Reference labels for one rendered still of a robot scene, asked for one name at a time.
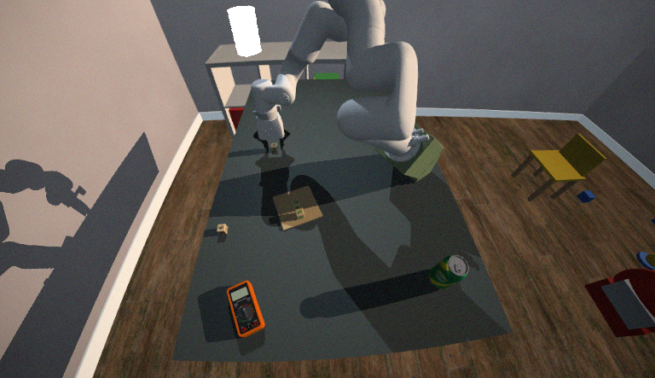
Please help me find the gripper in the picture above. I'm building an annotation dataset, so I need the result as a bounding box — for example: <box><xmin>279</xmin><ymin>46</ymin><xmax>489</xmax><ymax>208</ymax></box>
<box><xmin>253</xmin><ymin>112</ymin><xmax>290</xmax><ymax>151</ymax></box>

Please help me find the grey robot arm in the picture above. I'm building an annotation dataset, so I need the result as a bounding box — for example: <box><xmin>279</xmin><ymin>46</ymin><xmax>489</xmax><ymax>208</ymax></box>
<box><xmin>251</xmin><ymin>0</ymin><xmax>429</xmax><ymax>162</ymax></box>

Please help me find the orange digital multimeter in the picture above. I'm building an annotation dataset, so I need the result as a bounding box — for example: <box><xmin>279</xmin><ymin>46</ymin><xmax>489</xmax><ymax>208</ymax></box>
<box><xmin>227</xmin><ymin>281</ymin><xmax>264</xmax><ymax>338</ymax></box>

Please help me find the tan square mat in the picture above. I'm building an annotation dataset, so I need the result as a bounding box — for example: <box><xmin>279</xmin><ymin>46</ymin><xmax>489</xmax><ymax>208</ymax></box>
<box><xmin>273</xmin><ymin>186</ymin><xmax>323</xmax><ymax>230</ymax></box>

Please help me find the green and yellow drink can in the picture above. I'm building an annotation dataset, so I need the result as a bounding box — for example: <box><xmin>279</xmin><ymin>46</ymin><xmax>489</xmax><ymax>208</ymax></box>
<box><xmin>429</xmin><ymin>255</ymin><xmax>468</xmax><ymax>288</ymax></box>

